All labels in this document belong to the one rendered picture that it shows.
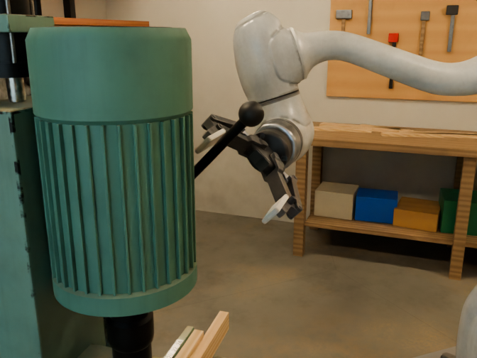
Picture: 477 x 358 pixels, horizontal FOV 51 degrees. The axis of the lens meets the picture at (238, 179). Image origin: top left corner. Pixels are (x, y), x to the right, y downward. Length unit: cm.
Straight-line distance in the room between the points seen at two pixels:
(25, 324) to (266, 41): 61
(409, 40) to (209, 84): 156
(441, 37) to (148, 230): 338
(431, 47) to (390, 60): 279
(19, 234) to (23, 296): 8
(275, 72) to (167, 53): 45
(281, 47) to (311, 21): 296
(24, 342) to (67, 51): 37
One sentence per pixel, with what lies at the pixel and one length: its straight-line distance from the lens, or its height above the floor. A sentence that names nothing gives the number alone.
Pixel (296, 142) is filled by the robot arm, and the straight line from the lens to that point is 89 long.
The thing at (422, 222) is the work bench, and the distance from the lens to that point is 354.
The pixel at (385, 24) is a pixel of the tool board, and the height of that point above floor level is 156.
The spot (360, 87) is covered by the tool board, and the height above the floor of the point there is 113.
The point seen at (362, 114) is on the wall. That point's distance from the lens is 388.
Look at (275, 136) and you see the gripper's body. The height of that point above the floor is 133.
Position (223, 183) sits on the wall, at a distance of 429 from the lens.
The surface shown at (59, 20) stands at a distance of 328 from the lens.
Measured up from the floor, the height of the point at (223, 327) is 92.
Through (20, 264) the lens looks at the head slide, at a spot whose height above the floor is 124.
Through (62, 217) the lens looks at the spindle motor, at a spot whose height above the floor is 131.
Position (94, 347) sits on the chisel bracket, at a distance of 78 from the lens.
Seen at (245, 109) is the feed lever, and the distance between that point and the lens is 67.
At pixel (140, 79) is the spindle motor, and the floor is 146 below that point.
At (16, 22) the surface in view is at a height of 151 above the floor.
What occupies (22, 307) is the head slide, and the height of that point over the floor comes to 118.
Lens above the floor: 150
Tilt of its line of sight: 16 degrees down
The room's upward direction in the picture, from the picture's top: straight up
